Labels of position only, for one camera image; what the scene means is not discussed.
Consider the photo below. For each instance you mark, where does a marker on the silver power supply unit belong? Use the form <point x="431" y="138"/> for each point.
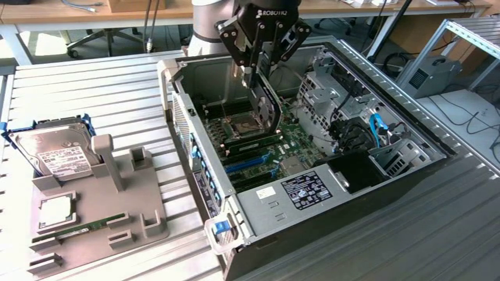
<point x="270" y="210"/>

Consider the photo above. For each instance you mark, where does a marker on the black RAM stick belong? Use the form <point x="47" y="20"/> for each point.
<point x="254" y="145"/>

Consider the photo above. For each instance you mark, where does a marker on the office chair with star base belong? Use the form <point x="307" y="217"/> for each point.
<point x="109" y="36"/>

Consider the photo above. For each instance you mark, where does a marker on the CPU socket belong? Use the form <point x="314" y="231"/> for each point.
<point x="242" y="127"/>

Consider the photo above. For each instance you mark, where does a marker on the cardboard box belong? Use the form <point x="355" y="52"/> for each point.
<point x="133" y="6"/>

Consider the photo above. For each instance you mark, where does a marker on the metal drive cage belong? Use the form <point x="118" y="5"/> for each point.
<point x="359" y="106"/>

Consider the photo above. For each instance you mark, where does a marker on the dark office chair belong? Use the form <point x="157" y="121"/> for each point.
<point x="333" y="23"/>

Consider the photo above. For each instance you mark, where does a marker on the silver chipset heatsink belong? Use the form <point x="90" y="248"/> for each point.
<point x="293" y="167"/>

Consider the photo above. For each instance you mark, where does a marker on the black pole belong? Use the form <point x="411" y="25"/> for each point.
<point x="391" y="26"/>

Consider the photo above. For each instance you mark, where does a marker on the grey parts rack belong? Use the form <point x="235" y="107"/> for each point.
<point x="98" y="210"/>

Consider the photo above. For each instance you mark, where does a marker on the long wooden desk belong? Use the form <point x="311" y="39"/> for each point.
<point x="430" y="8"/>

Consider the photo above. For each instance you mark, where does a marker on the metal disk bay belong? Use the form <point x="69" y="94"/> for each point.
<point x="397" y="164"/>

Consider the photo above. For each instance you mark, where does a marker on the open PC case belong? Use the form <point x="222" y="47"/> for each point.
<point x="333" y="234"/>

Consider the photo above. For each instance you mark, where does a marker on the silver CPU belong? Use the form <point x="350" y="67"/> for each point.
<point x="57" y="212"/>

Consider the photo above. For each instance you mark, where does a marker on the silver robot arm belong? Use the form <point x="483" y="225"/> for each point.
<point x="207" y="26"/>

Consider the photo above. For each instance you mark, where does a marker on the green motherboard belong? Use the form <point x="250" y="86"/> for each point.
<point x="297" y="137"/>

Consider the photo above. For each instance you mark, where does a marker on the blue expansion slot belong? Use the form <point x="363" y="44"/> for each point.
<point x="245" y="165"/>

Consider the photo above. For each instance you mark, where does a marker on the black fan shroud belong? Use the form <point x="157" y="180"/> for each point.
<point x="351" y="172"/>

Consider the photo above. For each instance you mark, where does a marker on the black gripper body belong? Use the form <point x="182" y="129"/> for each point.
<point x="270" y="11"/>

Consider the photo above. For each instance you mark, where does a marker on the black graphics card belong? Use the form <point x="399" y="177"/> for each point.
<point x="267" y="111"/>

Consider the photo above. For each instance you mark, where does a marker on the wooden desk with white legs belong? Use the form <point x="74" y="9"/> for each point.
<point x="39" y="14"/>

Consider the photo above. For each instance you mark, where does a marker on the hard disk in blue caddy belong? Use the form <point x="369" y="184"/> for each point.
<point x="51" y="146"/>

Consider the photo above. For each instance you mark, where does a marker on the black expansion slot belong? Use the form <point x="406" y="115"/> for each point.
<point x="250" y="180"/>

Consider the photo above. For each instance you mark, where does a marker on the aluminium frame rack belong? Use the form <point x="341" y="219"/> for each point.
<point x="473" y="32"/>

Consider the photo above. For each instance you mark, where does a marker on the green RAM stick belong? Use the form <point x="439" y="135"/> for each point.
<point x="78" y="229"/>

